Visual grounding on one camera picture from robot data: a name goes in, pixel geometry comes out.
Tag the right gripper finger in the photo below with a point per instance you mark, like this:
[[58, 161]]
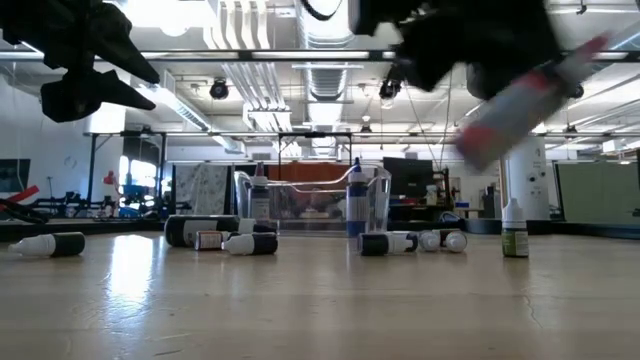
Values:
[[542, 40]]

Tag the small green food coloring bottle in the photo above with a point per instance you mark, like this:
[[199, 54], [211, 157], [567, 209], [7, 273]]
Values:
[[67, 244], [515, 242]]

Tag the orange panel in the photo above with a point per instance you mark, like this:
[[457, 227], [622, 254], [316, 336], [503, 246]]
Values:
[[310, 172]]

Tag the black white bottle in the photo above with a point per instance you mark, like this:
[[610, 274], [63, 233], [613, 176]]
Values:
[[260, 243]]

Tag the clear plastic container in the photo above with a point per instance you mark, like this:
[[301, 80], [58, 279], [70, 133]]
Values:
[[300, 200]]

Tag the grey patterned board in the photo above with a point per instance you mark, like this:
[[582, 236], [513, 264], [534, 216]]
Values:
[[200, 190]]

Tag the large pink food coloring bottle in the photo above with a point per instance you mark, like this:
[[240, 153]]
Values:
[[505, 115]]

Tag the black ceiling spotlight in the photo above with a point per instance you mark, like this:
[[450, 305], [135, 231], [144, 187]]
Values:
[[219, 90], [389, 90]]

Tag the small black food coloring bottle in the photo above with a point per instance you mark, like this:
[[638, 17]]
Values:
[[375, 244]]

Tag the green partition panel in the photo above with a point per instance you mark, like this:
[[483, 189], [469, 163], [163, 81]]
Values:
[[600, 192]]

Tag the white round column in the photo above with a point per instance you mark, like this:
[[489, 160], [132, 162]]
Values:
[[530, 170]]

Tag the large black food coloring bottle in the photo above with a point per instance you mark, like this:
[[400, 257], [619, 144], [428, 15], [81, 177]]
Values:
[[200, 230]]

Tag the dark wall screen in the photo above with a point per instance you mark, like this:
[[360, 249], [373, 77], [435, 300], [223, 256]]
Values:
[[14, 175]]

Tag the red bar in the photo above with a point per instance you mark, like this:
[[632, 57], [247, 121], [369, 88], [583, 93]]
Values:
[[22, 195]]

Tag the purple food coloring bottle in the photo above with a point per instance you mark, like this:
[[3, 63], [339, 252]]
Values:
[[260, 202]]

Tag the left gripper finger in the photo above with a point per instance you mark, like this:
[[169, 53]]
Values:
[[80, 97], [117, 45]]

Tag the black computer monitor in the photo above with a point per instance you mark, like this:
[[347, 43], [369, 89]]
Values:
[[407, 177]]

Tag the black background frame rig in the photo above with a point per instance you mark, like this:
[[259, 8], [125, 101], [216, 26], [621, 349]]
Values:
[[315, 134]]

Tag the large blue food coloring bottle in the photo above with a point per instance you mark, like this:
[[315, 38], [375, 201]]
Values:
[[357, 205]]

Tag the small brown food coloring bottle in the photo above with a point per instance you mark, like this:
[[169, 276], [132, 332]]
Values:
[[210, 240], [456, 242]]

